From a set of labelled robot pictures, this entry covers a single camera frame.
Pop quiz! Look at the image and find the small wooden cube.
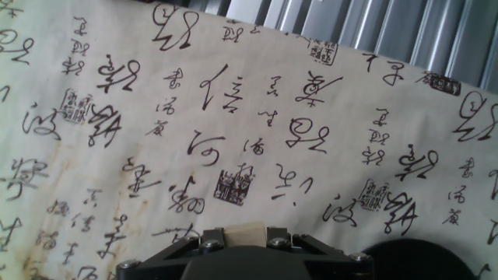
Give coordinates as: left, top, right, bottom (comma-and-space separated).
223, 220, 268, 249

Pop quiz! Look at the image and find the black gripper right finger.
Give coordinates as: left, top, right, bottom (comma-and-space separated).
266, 226, 375, 280

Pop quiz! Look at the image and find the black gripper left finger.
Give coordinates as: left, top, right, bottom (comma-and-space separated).
115, 227, 226, 280

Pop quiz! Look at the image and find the beige calligraphy print cloth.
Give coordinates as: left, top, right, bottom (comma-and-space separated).
0, 0, 498, 280

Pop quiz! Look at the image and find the round black scale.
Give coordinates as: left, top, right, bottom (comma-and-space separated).
361, 238, 478, 280

